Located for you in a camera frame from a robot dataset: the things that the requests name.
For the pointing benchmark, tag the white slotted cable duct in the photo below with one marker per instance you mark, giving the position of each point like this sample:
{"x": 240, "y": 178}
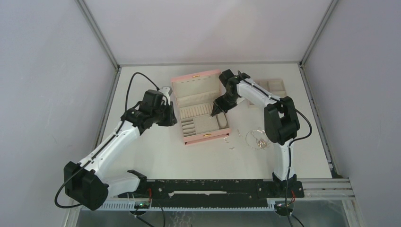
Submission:
{"x": 120, "y": 205}

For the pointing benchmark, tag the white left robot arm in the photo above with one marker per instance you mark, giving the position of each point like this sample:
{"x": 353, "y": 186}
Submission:
{"x": 85, "y": 181}

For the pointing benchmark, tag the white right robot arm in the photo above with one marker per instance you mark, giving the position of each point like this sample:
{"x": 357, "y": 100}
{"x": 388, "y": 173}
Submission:
{"x": 281, "y": 122}

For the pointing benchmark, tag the beige divided tray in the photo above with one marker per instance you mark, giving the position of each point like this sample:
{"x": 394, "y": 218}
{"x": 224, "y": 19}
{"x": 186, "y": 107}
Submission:
{"x": 269, "y": 91}

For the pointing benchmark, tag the beige oval watch pillow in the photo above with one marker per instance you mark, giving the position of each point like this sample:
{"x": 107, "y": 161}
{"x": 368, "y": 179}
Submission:
{"x": 222, "y": 121}

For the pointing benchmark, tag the pink jewelry box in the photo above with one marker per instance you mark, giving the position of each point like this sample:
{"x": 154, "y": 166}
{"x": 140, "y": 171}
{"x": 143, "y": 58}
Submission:
{"x": 194, "y": 95}

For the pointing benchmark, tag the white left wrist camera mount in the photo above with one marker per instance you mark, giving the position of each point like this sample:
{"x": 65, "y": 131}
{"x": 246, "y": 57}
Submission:
{"x": 166, "y": 91}

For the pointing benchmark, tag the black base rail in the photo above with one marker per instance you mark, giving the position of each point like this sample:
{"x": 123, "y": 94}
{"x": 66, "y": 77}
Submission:
{"x": 259, "y": 187}

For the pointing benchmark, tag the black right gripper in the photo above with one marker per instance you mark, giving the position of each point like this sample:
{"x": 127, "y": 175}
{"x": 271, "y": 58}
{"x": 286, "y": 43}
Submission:
{"x": 222, "y": 106}

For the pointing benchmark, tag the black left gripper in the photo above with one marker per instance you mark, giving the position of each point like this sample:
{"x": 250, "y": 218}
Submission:
{"x": 171, "y": 120}

